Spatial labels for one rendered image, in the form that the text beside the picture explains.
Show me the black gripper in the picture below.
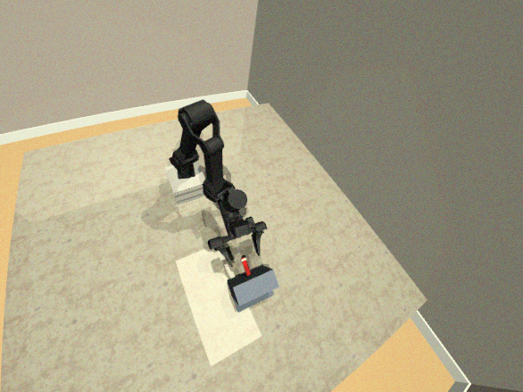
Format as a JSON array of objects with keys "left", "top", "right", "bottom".
[{"left": 208, "top": 212, "right": 267, "bottom": 267}]

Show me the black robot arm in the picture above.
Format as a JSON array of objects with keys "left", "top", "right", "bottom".
[{"left": 169, "top": 99, "right": 255, "bottom": 238}]

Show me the dark grey sloped panel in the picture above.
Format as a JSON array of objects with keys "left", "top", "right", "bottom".
[{"left": 227, "top": 265, "right": 279, "bottom": 312}]

